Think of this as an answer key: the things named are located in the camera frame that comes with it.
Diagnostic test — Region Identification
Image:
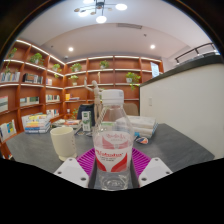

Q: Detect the wooden bookshelf unit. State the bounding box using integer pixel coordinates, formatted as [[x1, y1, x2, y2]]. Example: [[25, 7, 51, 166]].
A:
[[0, 38, 165, 161]]

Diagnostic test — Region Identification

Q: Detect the tan upholstered chair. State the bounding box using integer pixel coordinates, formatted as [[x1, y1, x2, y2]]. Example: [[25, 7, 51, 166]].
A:
[[123, 102, 140, 117]]

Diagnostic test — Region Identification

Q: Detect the white book stack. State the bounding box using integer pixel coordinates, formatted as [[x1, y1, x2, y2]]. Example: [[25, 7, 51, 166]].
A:
[[128, 115, 159, 139]]

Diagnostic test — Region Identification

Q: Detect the wooden artist mannequin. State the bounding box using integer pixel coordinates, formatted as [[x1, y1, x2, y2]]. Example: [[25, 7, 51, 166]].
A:
[[83, 77, 104, 128]]

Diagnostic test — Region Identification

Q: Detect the green and white box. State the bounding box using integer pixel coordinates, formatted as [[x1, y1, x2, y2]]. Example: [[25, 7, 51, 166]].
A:
[[81, 110, 93, 132]]

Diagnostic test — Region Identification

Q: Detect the black track light rail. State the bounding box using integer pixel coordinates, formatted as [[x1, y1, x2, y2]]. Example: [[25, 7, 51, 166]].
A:
[[174, 42, 218, 64]]

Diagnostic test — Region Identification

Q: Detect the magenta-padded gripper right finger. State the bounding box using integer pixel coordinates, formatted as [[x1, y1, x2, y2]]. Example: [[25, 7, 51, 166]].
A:
[[130, 147, 174, 188]]

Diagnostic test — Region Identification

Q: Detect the multi-bulb ceiling lamp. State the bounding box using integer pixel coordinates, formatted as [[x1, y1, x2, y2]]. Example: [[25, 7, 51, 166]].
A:
[[73, 0, 128, 24]]

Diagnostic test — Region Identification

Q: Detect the clear plastic water bottle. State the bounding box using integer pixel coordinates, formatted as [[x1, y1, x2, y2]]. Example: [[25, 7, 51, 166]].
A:
[[92, 89, 135, 192]]

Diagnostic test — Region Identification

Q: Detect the ceiling air vent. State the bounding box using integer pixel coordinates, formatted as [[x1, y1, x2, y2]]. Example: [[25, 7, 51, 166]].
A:
[[116, 22, 144, 30]]

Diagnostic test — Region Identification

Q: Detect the flat pile of magazines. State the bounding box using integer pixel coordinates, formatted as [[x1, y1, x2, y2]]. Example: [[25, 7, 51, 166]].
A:
[[51, 118, 82, 129]]

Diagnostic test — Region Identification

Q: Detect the colourful book stack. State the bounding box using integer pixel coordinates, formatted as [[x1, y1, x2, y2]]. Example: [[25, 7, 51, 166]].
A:
[[21, 113, 52, 135]]

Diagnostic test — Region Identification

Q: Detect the cream white cup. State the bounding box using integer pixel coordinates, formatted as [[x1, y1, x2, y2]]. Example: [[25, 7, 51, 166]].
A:
[[49, 126, 78, 162]]

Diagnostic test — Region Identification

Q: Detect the white counter with dark top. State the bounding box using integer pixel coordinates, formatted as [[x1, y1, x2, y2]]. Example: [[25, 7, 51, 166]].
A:
[[139, 54, 224, 160]]

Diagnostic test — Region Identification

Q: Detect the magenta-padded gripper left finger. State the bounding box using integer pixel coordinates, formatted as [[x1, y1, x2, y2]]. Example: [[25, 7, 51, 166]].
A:
[[53, 148, 98, 189]]

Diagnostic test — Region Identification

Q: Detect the white curtain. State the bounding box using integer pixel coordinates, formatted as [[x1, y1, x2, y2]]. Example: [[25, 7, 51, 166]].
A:
[[176, 49, 221, 66]]

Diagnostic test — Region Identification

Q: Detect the dark blue chair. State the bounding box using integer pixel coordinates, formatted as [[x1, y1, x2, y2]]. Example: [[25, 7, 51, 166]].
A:
[[77, 103, 95, 126]]

